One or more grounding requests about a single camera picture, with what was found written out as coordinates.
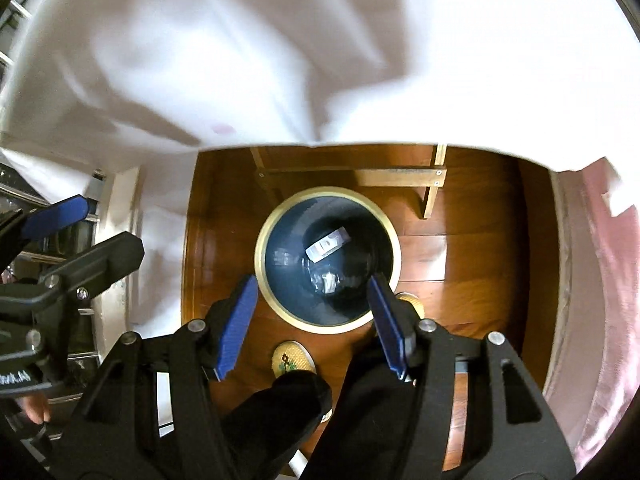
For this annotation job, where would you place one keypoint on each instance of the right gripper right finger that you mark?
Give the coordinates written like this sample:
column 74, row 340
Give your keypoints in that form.
column 395, row 322

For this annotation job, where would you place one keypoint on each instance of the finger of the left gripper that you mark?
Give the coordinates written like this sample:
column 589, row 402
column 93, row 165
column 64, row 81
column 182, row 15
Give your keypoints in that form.
column 100, row 266
column 57, row 217

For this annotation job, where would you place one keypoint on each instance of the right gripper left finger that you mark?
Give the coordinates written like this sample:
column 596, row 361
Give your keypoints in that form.
column 227, row 322

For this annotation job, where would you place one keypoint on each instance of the clear plastic bottle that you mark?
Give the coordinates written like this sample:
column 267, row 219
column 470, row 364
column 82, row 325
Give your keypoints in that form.
column 328, row 262

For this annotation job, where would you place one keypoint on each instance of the left hand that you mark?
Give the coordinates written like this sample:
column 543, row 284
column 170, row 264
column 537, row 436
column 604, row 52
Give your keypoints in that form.
column 36, row 407

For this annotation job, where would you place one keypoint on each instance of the right yellow slipper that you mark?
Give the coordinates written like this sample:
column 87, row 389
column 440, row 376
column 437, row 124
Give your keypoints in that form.
column 414, row 301

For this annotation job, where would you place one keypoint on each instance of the yellow slipper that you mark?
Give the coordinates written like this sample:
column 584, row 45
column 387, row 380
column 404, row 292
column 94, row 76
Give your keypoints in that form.
column 414, row 301
column 291, row 355

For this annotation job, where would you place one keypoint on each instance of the left yellow slipper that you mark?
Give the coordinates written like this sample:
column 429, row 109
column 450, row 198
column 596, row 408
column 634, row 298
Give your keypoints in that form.
column 291, row 355

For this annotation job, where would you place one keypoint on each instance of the dark bin with yellow rim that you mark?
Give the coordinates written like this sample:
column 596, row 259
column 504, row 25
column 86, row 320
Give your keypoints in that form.
column 280, row 260

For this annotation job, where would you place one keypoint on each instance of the cartoon printed tablecloth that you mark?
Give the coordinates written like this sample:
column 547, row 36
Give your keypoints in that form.
column 146, row 84

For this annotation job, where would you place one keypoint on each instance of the pink bed cover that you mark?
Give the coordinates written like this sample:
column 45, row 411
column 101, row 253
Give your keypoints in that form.
column 593, row 374

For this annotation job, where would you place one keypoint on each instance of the wooden table frame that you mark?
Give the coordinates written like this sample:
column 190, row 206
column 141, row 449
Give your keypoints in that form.
column 353, row 166

